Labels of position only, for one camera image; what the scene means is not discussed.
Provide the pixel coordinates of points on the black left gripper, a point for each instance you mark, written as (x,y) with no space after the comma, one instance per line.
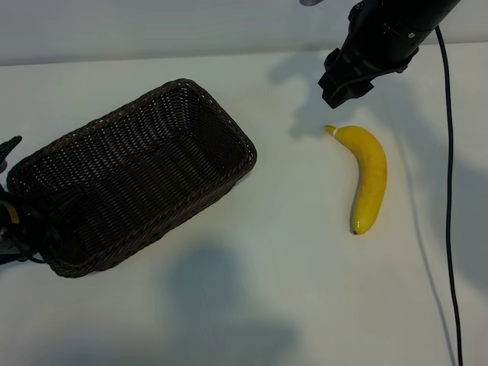
(26,228)

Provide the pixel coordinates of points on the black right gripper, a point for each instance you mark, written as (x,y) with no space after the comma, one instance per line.
(373,53)

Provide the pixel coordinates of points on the dark brown wicker basket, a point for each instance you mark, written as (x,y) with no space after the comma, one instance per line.
(152,152)

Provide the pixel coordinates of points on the yellow banana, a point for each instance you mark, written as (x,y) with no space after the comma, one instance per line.
(371,171)

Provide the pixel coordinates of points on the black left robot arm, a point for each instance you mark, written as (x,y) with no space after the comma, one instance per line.
(4,249)

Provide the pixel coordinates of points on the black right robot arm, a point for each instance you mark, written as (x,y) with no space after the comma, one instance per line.
(419,15)

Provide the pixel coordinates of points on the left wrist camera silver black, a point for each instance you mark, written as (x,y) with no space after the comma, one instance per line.
(7,150)

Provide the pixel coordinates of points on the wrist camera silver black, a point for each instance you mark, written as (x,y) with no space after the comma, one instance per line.
(7,150)
(309,2)

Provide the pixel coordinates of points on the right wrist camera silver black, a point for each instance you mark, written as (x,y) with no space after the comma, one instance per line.
(309,2)

